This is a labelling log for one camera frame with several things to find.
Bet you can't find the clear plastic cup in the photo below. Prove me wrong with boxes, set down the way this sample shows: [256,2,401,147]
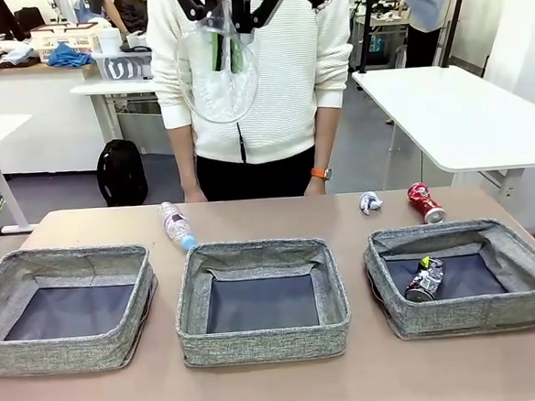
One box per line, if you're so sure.
[174,8,263,125]

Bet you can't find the blue-capped plastic water bottle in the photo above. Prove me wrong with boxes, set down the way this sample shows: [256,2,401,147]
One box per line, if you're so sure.
[158,200,199,255]

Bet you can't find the white paper ball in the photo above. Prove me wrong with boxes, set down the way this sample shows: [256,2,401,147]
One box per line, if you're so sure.
[358,190,384,216]

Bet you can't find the red crushed drink can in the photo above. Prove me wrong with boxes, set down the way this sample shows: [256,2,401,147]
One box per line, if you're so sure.
[407,181,447,226]

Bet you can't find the black crushed drink can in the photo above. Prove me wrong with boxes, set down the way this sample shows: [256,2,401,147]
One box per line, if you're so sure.
[402,255,449,304]

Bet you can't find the person's left forearm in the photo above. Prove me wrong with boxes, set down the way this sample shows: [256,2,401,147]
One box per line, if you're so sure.
[311,103,343,170]

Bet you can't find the person's right forearm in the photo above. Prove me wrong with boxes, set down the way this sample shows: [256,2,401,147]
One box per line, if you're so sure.
[169,122,202,197]

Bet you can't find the person's left hand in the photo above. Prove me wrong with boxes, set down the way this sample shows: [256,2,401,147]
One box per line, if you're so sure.
[303,176,332,197]

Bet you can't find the person's right hand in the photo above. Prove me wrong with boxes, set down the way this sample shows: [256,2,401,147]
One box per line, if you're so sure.
[184,186,209,204]

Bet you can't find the background person dark top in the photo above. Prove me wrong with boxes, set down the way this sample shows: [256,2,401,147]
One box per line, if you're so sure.
[101,0,152,37]

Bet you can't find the black white small device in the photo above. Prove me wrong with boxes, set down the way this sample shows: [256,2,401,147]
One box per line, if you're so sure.
[120,27,155,54]

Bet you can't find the wood-topped white desk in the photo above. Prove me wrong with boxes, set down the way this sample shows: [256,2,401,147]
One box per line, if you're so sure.
[0,55,108,177]

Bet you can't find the white cylindrical container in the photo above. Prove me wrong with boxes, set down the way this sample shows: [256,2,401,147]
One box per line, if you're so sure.
[96,26,123,55]

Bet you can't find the white knit sweater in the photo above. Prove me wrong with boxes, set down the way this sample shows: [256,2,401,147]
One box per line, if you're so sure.
[143,0,362,172]

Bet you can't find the clear patterned storage bin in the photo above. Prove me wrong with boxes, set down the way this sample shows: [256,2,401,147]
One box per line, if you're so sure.
[91,47,155,83]

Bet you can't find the black stand pole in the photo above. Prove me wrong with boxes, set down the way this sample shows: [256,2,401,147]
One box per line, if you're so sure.
[353,0,384,75]
[434,0,478,69]

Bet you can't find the pale folded cloth pile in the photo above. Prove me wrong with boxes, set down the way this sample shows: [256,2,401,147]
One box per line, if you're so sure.
[0,39,41,67]

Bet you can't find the background work table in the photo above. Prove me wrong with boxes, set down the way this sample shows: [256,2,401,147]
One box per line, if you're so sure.
[343,0,413,71]

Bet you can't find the white background desk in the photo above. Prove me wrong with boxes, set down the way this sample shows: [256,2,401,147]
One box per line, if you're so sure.
[68,75,168,146]

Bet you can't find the cream plastic crate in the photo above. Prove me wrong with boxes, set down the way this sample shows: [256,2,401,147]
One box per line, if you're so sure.
[29,19,103,65]

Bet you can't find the blue crumpled cloth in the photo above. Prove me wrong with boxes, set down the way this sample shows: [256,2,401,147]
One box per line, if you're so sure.
[44,40,96,70]

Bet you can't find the black backpack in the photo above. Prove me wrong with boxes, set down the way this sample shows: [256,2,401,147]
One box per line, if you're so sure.
[94,136,150,209]

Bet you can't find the background person blue shirt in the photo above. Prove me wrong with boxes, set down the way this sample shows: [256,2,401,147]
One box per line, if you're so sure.
[399,0,461,69]

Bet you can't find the grey fabric basket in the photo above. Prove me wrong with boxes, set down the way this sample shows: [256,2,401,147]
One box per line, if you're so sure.
[360,215,535,344]
[0,240,163,379]
[169,233,355,369]

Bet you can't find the black trousers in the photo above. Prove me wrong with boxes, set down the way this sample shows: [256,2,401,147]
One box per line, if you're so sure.
[194,144,320,203]

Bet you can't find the large white table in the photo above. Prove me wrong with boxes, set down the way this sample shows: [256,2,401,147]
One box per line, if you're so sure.
[351,57,535,204]

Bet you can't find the thin black cord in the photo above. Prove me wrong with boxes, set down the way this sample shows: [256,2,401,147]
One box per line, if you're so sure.
[235,122,247,165]

